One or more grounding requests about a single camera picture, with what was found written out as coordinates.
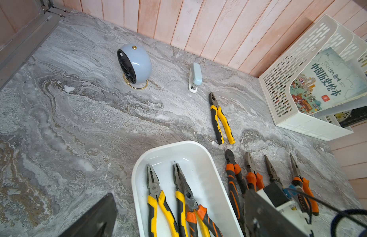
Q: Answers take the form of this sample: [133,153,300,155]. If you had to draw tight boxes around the yellow black combination pliers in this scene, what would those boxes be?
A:
[209,92,235,145]

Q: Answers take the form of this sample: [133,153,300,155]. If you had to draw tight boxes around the white plastic storage box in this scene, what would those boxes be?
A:
[132,141,243,237]

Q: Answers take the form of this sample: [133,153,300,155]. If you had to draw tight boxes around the light blue round clock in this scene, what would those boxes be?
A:
[117,43,152,90]

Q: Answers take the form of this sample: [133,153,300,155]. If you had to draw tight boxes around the illustrated history book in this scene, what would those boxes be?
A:
[290,47,367,115]

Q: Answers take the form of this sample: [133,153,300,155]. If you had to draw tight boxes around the orange black small pliers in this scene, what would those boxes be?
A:
[175,162,224,237]

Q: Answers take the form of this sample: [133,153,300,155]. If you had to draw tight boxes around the yellow pliers in box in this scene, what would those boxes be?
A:
[147,165,180,237]

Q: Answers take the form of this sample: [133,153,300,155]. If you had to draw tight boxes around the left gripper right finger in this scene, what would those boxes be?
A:
[244,190,306,237]

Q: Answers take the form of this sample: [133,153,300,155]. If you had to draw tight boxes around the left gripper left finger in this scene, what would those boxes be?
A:
[60,193,117,237]

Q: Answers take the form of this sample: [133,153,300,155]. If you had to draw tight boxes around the white file organizer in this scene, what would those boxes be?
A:
[259,15,367,141]

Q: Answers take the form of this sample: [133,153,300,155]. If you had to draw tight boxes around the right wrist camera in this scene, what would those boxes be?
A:
[257,181,314,237]

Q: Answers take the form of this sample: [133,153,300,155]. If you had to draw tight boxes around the black book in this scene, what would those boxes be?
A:
[334,106,367,127]

